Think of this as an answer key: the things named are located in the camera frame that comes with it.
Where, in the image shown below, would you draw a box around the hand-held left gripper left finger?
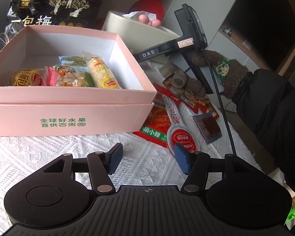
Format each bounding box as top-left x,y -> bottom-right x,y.
43,143 -> 124,195

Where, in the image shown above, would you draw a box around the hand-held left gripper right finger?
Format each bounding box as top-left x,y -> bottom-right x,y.
174,144 -> 255,195

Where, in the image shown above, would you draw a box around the white red long packet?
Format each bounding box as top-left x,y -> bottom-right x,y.
162,95 -> 199,158

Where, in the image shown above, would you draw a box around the pink cardboard box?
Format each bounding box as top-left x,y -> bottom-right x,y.
0,25 -> 158,137

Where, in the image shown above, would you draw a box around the yellow rice bar packet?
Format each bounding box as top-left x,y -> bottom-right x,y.
82,51 -> 122,89

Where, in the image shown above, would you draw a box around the clear candy packet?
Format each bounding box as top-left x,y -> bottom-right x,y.
43,64 -> 89,88

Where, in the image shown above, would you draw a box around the blue snack packet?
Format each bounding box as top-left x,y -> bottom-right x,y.
58,55 -> 88,67

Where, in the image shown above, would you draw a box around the yellow round cake packet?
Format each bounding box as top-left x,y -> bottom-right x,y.
10,69 -> 46,86

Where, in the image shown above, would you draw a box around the person's right hand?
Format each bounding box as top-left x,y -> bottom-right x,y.
160,50 -> 254,100

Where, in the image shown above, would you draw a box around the dark red flat packet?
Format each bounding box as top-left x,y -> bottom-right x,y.
192,113 -> 223,144

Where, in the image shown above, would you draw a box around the pink tissue box ornament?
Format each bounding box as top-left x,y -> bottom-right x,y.
138,14 -> 163,27

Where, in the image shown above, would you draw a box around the red round paddle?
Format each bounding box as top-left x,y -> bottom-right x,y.
130,0 -> 165,20

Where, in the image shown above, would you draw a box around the grey wooden shelf unit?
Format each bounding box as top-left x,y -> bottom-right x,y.
206,17 -> 261,64

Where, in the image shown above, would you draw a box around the white tissue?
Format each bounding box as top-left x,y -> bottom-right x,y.
122,12 -> 155,21

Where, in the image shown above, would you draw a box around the beige tissue box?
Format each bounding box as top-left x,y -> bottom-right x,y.
101,10 -> 181,62

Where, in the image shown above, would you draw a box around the red food print packet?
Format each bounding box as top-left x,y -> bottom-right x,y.
154,77 -> 219,117

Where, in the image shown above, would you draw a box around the black television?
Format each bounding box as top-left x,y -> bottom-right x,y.
226,0 -> 295,75

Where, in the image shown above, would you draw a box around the white textured cloth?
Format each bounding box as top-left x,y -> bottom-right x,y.
0,61 -> 288,197

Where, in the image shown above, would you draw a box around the black snack bag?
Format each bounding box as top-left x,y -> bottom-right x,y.
0,0 -> 106,38

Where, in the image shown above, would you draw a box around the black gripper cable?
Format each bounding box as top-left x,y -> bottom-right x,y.
204,50 -> 238,156

